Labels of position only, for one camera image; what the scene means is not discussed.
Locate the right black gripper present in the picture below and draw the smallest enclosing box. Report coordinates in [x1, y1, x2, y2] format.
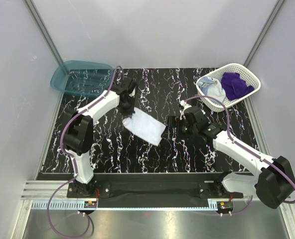
[161, 116, 198, 140]

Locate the white towel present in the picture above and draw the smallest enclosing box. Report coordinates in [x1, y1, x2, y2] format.
[123, 107, 166, 146]

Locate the light blue towel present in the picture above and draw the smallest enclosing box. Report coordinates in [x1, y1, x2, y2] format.
[196, 76, 226, 103]

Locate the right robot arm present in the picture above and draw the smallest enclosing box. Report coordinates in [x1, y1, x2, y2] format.
[164, 106, 295, 209]

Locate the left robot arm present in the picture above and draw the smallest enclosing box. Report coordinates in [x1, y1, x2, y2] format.
[60, 79, 138, 197]

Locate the teal plastic basin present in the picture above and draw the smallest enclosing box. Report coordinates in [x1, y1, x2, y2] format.
[50, 60, 114, 98]

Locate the white plastic basket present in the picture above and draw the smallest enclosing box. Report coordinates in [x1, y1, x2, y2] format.
[196, 63, 261, 112]

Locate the purple towel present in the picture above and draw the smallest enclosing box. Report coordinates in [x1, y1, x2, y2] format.
[221, 72, 255, 101]

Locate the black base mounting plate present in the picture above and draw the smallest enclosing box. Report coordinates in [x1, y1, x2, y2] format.
[37, 172, 263, 209]

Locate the right small circuit board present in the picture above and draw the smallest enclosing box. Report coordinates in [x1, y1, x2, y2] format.
[218, 201, 234, 211]

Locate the small circuit board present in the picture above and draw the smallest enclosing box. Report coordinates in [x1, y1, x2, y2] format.
[218, 201, 234, 211]
[84, 200, 98, 209]

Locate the left small circuit board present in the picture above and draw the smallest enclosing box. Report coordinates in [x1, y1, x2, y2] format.
[84, 200, 98, 209]

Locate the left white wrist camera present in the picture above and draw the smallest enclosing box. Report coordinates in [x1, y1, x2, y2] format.
[128, 86, 136, 98]

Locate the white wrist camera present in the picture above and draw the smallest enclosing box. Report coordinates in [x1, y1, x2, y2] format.
[128, 86, 136, 98]
[179, 100, 191, 120]

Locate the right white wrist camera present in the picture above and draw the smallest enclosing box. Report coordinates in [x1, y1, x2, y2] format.
[179, 100, 191, 120]

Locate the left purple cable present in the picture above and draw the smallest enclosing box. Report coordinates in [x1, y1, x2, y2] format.
[46, 65, 125, 239]

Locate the white slotted cable duct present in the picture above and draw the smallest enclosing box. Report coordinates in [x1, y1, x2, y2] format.
[31, 199, 218, 211]

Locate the left aluminium frame post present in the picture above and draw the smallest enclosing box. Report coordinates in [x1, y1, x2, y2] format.
[23, 0, 63, 65]

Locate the aluminium frame post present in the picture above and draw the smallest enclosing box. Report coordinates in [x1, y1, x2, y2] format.
[243, 0, 286, 67]
[23, 0, 63, 65]

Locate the right aluminium frame post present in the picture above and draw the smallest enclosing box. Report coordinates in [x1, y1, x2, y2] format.
[243, 0, 286, 67]

